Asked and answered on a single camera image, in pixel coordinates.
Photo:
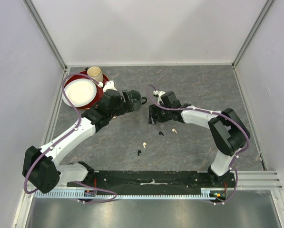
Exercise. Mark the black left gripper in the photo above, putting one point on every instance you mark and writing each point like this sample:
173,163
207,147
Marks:
128,105

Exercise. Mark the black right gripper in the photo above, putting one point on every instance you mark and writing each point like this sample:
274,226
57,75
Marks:
153,109

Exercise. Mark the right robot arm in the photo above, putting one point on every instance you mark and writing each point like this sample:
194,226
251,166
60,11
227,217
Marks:
230,135

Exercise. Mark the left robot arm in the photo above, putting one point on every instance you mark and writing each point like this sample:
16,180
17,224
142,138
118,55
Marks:
42,166

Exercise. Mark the dark green mug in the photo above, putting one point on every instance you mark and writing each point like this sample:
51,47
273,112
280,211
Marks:
136,99

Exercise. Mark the red round tray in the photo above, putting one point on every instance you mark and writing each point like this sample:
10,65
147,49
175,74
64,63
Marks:
97,96

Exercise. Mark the cream ceramic cup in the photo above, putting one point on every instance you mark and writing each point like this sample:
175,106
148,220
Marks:
95,72

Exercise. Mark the white paper plate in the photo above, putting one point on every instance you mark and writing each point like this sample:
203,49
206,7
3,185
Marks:
80,92

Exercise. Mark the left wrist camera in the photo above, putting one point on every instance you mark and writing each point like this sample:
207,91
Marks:
109,85

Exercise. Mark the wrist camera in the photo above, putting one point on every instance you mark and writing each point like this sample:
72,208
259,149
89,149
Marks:
157,93
109,85

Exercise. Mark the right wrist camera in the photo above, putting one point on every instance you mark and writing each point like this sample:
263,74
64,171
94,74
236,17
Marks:
157,93

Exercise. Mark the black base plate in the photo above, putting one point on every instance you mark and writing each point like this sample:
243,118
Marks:
147,182

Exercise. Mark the grey slotted cable duct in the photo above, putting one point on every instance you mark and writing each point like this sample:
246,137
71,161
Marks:
86,195

